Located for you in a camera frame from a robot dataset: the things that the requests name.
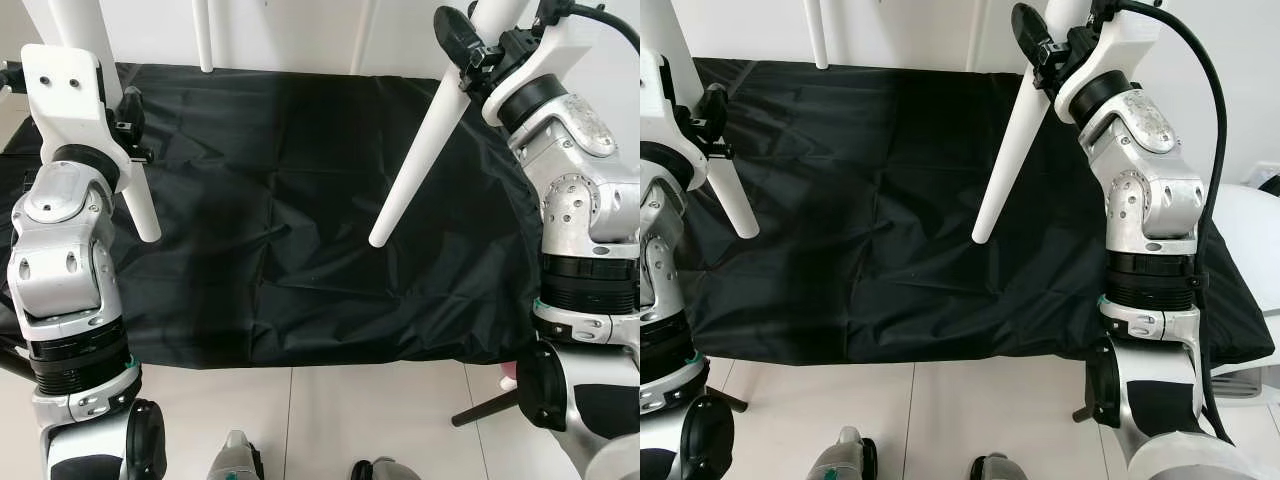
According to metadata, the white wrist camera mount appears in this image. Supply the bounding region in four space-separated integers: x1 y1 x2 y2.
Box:
20 43 131 191
640 45 711 191
470 0 611 126
1055 0 1166 121

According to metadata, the silver robot right leg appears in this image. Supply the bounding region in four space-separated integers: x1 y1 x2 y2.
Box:
968 452 1026 480
350 457 421 480

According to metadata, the silver robot left leg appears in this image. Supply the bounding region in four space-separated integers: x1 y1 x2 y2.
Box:
808 427 879 480
208 430 266 480

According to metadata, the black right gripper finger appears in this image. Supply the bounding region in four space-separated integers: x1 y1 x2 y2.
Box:
433 5 486 71
1010 3 1056 69

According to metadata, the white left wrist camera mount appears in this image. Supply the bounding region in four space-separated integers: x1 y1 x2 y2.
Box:
640 45 711 191
20 43 131 191

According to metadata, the silver robot leg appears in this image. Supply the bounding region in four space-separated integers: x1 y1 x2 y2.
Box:
350 457 421 480
208 430 266 480
808 427 879 480
968 452 1026 480

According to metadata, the black quilted bench cover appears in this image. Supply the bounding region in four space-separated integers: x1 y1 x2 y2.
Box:
640 58 1276 366
0 62 641 369

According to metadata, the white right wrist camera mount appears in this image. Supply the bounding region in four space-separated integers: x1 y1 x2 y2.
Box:
1055 0 1166 121
470 0 611 126

